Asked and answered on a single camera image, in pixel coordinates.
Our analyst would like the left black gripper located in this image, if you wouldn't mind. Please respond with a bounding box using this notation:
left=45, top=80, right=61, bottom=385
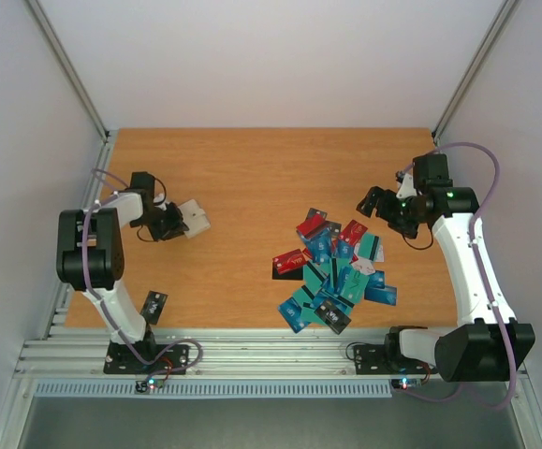
left=136, top=202, right=189, bottom=241

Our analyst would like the beige card holder wallet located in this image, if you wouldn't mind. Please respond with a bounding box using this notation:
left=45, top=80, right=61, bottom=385
left=179, top=199, right=211, bottom=239

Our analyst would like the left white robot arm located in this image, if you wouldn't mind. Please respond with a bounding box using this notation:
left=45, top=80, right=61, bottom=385
left=56, top=171, right=189, bottom=372

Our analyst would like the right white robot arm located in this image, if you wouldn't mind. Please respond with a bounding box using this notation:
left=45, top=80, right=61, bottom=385
left=357, top=152, right=535, bottom=383

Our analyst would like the red VIP card upper right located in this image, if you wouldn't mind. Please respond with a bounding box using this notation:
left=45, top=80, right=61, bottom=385
left=338, top=220, right=368, bottom=247

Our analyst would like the red vip card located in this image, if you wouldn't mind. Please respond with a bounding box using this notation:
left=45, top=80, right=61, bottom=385
left=338, top=220, right=368, bottom=247
left=272, top=249, right=307, bottom=276

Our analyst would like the teal card upper right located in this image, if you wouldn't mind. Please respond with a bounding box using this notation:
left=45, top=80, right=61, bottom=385
left=356, top=232, right=381, bottom=261

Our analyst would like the white red card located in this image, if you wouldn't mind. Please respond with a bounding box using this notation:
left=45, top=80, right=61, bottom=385
left=351, top=258, right=375, bottom=276

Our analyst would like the blue card centre top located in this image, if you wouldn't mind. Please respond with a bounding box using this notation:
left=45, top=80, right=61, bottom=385
left=307, top=233, right=332, bottom=264

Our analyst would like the blue card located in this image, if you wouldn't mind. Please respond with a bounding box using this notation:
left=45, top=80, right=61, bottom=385
left=364, top=285, right=398, bottom=306
left=277, top=297, right=310, bottom=334
left=307, top=233, right=332, bottom=264

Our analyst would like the red card top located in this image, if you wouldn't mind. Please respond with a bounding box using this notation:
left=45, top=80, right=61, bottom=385
left=296, top=214, right=327, bottom=239

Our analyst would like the lone black VIP card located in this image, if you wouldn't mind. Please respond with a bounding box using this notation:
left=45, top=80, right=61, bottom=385
left=140, top=291, right=168, bottom=326

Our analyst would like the teal VIP card centre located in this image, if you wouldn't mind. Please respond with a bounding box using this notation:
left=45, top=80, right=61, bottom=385
left=336, top=266, right=370, bottom=304

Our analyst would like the blue card right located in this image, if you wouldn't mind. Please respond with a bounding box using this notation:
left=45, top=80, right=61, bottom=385
left=364, top=285, right=398, bottom=306

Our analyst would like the red VIP card left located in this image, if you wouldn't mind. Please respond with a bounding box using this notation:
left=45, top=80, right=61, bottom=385
left=272, top=249, right=307, bottom=276

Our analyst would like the blue card bottom left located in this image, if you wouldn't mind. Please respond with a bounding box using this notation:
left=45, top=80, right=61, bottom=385
left=277, top=297, right=310, bottom=334

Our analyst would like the left small circuit board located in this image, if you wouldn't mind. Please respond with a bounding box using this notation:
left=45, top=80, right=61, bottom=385
left=135, top=379, right=166, bottom=394

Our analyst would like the small circuit board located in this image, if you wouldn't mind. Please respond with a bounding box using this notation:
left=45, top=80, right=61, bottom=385
left=390, top=377, right=424, bottom=391
left=135, top=379, right=166, bottom=394

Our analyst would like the right small circuit board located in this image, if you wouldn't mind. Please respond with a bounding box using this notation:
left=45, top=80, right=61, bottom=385
left=390, top=377, right=424, bottom=391

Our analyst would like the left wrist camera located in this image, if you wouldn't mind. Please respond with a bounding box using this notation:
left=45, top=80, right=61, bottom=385
left=154, top=193, right=168, bottom=210

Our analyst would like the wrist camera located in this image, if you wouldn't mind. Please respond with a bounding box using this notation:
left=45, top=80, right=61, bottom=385
left=396, top=172, right=417, bottom=199
left=154, top=193, right=168, bottom=210

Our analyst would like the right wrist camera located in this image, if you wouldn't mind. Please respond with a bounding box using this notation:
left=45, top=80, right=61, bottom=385
left=396, top=172, right=417, bottom=199

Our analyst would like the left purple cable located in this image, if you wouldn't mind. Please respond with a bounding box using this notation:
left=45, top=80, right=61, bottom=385
left=81, top=167, right=204, bottom=375

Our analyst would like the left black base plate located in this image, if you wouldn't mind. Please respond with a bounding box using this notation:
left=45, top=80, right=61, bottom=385
left=103, top=342, right=192, bottom=375

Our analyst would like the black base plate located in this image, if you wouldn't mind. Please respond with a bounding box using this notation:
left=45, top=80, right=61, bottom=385
left=103, top=342, right=192, bottom=375
left=351, top=343, right=427, bottom=375

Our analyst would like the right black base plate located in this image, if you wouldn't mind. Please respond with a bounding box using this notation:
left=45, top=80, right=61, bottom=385
left=351, top=343, right=427, bottom=375

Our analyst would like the grey slotted cable duct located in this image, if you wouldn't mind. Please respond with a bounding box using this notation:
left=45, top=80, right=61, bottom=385
left=34, top=379, right=392, bottom=399

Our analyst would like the right aluminium frame post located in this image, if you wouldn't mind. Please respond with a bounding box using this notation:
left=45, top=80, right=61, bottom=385
left=432, top=0, right=521, bottom=145

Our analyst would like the aluminium frame post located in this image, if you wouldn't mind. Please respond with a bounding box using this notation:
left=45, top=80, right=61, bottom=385
left=432, top=0, right=521, bottom=145
left=23, top=0, right=110, bottom=142

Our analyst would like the left aluminium frame post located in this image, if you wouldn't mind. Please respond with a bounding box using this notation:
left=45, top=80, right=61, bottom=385
left=23, top=0, right=110, bottom=142

